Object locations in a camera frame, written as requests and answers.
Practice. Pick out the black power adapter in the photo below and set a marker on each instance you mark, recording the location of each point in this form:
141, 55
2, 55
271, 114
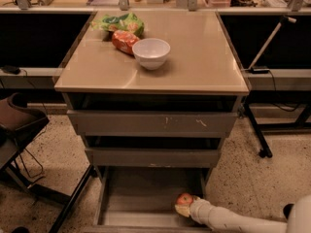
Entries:
259, 70
11, 70

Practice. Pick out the black power adapter left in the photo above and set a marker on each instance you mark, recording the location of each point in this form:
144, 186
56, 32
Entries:
11, 70

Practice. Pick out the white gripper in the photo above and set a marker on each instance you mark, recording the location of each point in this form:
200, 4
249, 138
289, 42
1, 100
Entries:
197, 207

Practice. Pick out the top grey drawer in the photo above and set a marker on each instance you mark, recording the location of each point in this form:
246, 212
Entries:
152, 124

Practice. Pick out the middle grey drawer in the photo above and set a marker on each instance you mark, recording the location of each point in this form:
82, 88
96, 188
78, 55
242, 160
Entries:
153, 158

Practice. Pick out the brown chair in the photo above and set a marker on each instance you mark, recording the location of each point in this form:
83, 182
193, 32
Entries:
19, 125

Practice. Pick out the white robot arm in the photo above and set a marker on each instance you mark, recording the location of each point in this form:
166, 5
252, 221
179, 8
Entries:
222, 219

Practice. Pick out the black stand leg with caster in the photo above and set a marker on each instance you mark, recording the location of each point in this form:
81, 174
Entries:
265, 149

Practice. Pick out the red apple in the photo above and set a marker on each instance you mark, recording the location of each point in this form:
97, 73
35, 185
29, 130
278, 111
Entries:
184, 199

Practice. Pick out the green chip bag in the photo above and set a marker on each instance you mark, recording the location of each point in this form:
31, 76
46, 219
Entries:
128, 22

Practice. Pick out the white rod with black tip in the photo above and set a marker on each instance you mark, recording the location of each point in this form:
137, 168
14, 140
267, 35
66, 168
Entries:
278, 26

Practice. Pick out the orange snack bag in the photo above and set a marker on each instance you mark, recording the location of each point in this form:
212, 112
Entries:
124, 41

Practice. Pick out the grey drawer cabinet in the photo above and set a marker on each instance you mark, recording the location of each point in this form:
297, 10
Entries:
200, 75

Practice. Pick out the black power adapter right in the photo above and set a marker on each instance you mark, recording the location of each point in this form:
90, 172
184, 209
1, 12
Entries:
259, 70

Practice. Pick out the white bowl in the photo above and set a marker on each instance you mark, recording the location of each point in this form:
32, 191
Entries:
151, 53

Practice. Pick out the bottom grey open drawer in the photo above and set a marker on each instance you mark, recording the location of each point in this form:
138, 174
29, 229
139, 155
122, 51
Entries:
142, 200

